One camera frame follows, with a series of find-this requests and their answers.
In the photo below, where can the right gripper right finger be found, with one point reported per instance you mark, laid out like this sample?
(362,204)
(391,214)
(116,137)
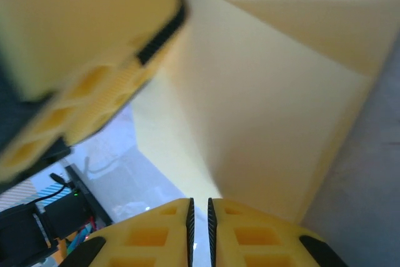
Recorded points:
(256,239)

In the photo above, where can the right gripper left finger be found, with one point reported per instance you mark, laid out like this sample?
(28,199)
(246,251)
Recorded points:
(140,239)

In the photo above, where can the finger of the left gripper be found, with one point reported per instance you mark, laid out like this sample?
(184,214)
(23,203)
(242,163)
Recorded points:
(78,13)
(93,98)

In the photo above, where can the yellow cloth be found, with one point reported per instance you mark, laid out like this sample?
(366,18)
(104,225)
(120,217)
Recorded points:
(250,92)

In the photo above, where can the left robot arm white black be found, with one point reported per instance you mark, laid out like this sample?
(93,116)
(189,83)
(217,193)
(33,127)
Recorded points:
(18,226)

